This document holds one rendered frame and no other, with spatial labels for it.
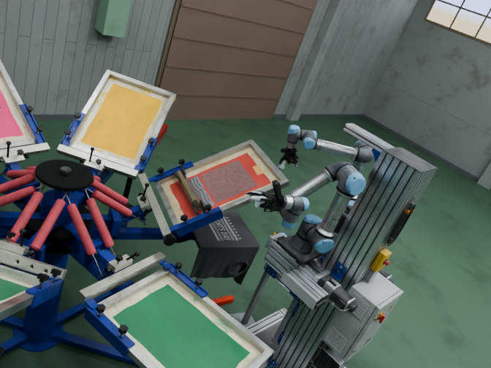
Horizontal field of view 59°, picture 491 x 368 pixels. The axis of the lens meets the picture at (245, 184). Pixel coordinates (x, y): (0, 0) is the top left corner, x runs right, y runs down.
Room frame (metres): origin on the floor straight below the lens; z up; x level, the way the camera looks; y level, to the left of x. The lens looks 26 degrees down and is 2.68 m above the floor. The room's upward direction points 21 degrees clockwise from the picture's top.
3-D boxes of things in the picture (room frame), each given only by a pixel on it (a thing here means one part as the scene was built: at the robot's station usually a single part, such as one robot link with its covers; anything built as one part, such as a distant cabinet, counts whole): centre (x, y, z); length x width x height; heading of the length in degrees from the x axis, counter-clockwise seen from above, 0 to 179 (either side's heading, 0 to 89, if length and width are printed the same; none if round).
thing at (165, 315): (1.69, 0.16, 1.05); 1.08 x 0.61 x 0.23; 65
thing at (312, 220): (2.35, -0.47, 1.42); 0.13 x 0.12 x 0.14; 30
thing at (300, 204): (2.11, -0.30, 1.65); 0.11 x 0.08 x 0.09; 120
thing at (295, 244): (2.36, -0.47, 1.31); 0.15 x 0.15 x 0.10
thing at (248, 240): (2.71, 0.06, 0.95); 0.48 x 0.44 x 0.01; 125
